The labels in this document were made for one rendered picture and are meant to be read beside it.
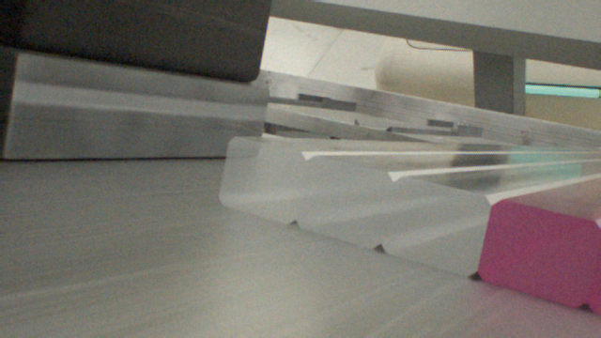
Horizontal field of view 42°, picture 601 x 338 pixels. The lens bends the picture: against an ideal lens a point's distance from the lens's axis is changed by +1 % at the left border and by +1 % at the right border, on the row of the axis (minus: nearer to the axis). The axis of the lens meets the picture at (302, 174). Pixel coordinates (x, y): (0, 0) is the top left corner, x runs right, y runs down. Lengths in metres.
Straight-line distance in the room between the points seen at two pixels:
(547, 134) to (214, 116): 0.46
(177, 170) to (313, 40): 1.86
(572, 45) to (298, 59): 1.12
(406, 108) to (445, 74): 0.77
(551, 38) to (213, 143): 0.78
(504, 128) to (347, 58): 1.32
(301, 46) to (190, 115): 1.83
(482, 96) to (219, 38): 0.98
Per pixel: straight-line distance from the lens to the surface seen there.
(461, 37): 0.97
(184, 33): 0.17
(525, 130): 0.62
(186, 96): 0.17
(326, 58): 1.94
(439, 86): 1.43
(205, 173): 0.16
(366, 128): 0.45
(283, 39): 2.04
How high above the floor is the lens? 1.15
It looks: 44 degrees down
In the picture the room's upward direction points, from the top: 15 degrees counter-clockwise
